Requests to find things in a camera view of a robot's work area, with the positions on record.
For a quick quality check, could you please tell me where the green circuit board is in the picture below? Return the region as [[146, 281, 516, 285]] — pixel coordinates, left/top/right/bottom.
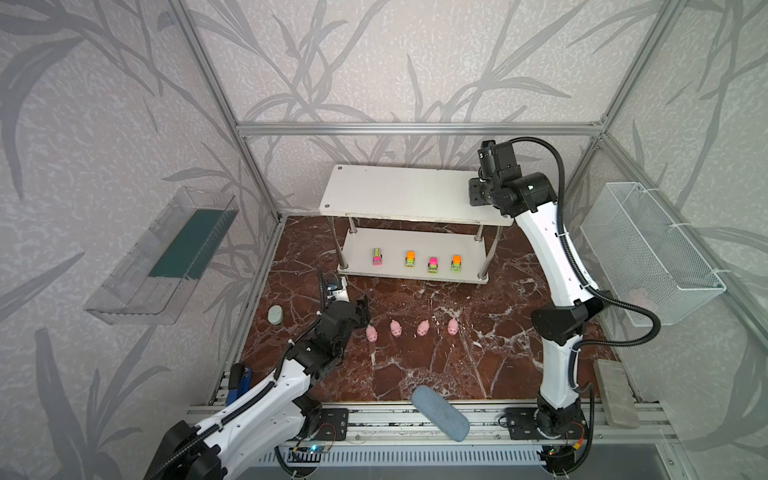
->
[[291, 442, 334, 461]]

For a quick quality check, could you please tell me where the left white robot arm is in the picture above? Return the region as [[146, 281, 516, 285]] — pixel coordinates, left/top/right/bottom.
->
[[145, 270, 370, 479]]

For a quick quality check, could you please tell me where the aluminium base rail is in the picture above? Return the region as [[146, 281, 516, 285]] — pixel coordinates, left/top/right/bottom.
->
[[325, 400, 679, 446]]

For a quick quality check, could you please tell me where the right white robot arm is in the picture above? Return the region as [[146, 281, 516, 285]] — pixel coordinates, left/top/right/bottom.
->
[[469, 138, 662, 439]]

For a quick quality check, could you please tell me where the aluminium frame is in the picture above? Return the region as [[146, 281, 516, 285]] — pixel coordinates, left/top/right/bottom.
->
[[185, 1, 767, 411]]

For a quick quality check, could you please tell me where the pink green truck toy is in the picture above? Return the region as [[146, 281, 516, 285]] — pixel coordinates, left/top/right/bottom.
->
[[372, 247, 383, 266]]

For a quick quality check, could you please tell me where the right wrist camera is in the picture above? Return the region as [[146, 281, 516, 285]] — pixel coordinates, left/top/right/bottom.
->
[[478, 140, 522, 181]]

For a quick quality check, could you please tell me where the pink pig toy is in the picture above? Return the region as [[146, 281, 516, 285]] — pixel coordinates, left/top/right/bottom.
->
[[417, 320, 430, 337], [389, 320, 403, 338], [447, 318, 459, 336], [365, 325, 378, 343]]

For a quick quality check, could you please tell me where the orange mixer truck toy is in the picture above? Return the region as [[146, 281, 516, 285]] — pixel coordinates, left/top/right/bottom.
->
[[405, 250, 416, 268]]

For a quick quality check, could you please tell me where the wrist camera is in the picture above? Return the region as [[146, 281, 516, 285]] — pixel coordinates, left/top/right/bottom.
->
[[325, 276, 350, 303], [478, 140, 522, 181]]

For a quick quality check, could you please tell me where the blue tool on rail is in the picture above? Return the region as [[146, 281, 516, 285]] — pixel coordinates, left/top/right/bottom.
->
[[226, 363, 252, 405]]

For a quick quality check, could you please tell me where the grey blue oval object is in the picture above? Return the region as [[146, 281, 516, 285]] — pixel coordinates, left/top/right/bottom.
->
[[411, 385, 470, 442]]

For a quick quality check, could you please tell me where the pink toy in basket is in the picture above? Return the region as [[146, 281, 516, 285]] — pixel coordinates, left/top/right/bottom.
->
[[626, 288, 658, 313]]

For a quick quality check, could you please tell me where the grey stone block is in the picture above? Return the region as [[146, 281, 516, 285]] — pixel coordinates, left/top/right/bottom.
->
[[594, 359, 640, 429]]

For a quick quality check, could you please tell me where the white wire mesh basket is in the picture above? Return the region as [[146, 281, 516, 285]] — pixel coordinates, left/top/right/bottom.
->
[[581, 182, 726, 326]]

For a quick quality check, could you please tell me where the pink mixer truck toy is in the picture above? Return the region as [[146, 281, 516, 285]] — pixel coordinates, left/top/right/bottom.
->
[[427, 257, 439, 274]]

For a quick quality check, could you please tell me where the clear plastic wall bin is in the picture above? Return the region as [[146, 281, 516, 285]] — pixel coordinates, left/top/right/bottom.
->
[[84, 187, 239, 326]]

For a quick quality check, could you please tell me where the pale green round object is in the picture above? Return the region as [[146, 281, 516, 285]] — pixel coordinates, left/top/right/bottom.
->
[[267, 305, 283, 326]]

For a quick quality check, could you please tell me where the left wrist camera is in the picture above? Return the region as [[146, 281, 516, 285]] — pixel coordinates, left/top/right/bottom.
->
[[325, 276, 350, 303]]

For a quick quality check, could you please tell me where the white two-tier shelf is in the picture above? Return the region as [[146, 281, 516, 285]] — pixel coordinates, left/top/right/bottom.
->
[[319, 165, 513, 284]]

